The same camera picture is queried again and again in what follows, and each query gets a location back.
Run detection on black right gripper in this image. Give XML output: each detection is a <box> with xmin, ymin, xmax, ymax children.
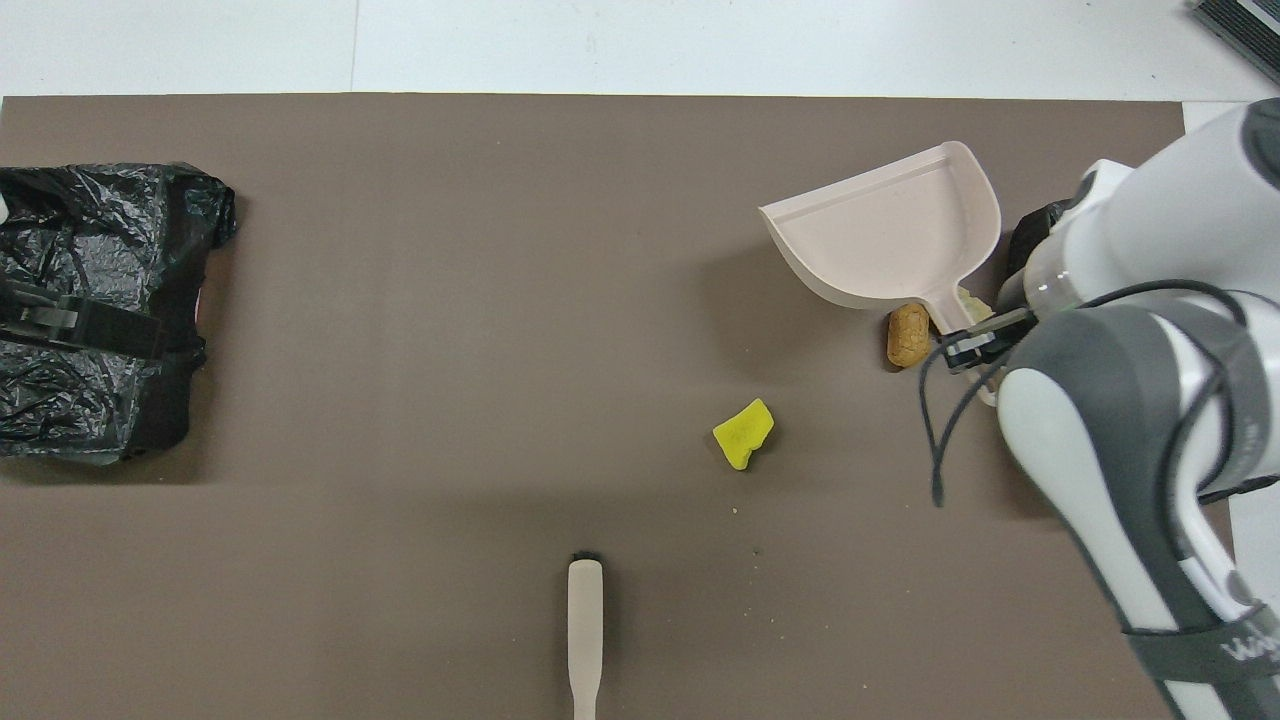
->
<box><xmin>943</xmin><ymin>306</ymin><xmax>1041</xmax><ymax>373</ymax></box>

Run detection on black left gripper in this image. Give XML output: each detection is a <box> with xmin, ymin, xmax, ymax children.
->
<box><xmin>0</xmin><ymin>283</ymin><xmax>166</xmax><ymax>356</ymax></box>

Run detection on beige plastic dustpan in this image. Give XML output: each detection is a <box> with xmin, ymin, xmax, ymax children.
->
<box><xmin>758</xmin><ymin>141</ymin><xmax>1003</xmax><ymax>407</ymax></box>

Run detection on beige hand brush black bristles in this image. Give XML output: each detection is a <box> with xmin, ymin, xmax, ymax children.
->
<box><xmin>567</xmin><ymin>550</ymin><xmax>605</xmax><ymax>720</ymax></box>

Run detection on black bag lined trash bin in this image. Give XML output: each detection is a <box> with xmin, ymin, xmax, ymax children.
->
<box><xmin>0</xmin><ymin>162</ymin><xmax>238</xmax><ymax>466</ymax></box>
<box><xmin>1003</xmin><ymin>198</ymin><xmax>1076</xmax><ymax>301</ymax></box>

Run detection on brown bread roll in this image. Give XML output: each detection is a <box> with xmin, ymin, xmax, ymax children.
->
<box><xmin>886</xmin><ymin>303</ymin><xmax>933</xmax><ymax>369</ymax></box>

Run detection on all yellow sponge piece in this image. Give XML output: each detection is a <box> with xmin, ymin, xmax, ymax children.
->
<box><xmin>712</xmin><ymin>398</ymin><xmax>776</xmax><ymax>472</ymax></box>

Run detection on brown table mat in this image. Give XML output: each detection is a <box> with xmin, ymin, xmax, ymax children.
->
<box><xmin>0</xmin><ymin>95</ymin><xmax>1253</xmax><ymax>720</ymax></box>

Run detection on grey ribbed object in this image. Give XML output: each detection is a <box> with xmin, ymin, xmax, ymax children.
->
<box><xmin>1192</xmin><ymin>0</ymin><xmax>1280</xmax><ymax>86</ymax></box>

